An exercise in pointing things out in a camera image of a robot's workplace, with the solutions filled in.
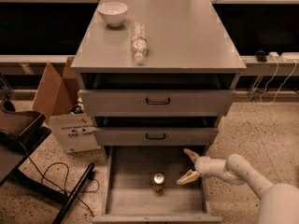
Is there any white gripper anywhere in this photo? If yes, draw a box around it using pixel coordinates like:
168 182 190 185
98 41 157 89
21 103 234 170
177 148 226 186

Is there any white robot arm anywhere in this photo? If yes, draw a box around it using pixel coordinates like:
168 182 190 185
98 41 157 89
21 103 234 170
177 148 299 224

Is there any grey bottom drawer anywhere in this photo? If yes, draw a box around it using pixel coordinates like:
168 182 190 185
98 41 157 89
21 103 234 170
93 147 221 224

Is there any grey drawer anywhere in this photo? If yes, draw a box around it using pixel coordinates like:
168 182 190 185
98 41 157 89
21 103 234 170
93 147 221 224
79 74 234 117
94 117 218 146

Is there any grey drawer cabinet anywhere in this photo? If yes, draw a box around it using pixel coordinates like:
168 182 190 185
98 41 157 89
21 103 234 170
70 0 247 161

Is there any grey middle drawer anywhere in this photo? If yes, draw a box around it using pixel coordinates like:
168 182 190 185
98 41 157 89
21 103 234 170
94 117 218 146

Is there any grey top drawer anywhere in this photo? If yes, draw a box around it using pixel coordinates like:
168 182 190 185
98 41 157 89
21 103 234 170
79 74 234 117

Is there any black adapter on ledge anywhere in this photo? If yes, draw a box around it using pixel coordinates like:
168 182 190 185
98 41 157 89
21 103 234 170
255 50 267 63

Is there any clear plastic water bottle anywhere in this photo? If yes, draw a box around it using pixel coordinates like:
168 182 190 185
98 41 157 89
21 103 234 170
131 22 148 62

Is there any white power strip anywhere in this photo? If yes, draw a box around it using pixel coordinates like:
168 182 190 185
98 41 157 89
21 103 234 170
269 51 299 62

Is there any brown cardboard box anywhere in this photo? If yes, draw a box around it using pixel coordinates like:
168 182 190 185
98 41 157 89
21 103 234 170
33 57 100 153

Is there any white ceramic bowl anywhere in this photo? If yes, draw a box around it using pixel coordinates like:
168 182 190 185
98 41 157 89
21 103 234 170
97 2 128 27

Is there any black middle drawer handle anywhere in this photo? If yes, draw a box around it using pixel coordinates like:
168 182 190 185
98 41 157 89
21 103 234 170
145 133 166 140

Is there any black drawer handle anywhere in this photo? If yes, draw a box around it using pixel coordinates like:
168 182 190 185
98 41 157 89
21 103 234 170
145 98 171 105
145 133 166 140

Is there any black top drawer handle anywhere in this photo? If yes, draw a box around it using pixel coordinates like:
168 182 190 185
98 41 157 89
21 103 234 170
145 98 171 105

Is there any white hanging cable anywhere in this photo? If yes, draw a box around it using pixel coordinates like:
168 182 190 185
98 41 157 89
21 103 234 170
259 57 298 106

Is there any black floor cable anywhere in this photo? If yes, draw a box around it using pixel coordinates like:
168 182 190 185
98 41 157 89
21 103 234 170
18 142 101 218

